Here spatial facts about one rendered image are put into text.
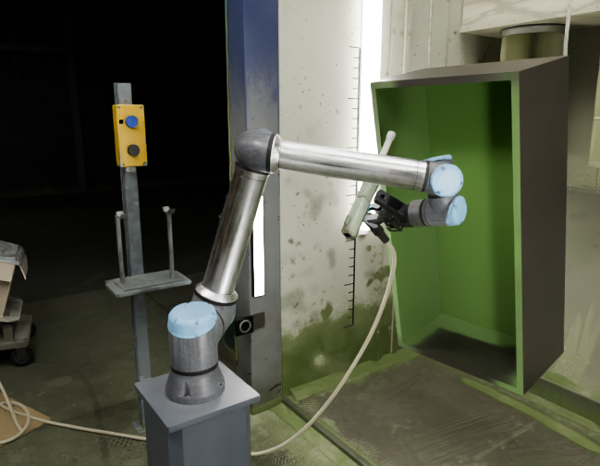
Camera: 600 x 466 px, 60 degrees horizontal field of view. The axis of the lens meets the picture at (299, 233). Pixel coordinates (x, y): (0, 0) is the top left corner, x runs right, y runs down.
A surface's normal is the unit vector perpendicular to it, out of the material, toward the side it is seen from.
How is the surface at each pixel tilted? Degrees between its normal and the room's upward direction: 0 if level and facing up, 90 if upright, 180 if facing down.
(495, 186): 102
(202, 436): 90
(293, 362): 90
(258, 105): 90
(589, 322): 57
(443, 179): 91
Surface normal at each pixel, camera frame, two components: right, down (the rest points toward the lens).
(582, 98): -0.82, 0.13
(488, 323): -0.74, 0.34
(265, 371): 0.58, 0.18
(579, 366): -0.68, -0.43
